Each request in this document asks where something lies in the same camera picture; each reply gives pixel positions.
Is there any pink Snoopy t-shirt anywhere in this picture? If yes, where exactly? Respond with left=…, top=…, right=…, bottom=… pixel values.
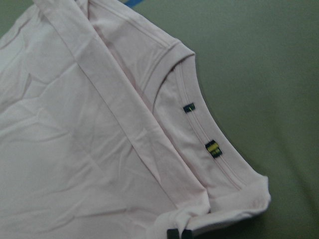
left=0, top=0, right=271, bottom=239

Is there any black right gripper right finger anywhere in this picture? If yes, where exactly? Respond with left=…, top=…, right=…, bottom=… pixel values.
left=181, top=229, right=193, bottom=239

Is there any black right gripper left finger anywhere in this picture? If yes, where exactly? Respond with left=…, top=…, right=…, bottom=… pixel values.
left=166, top=229, right=179, bottom=239

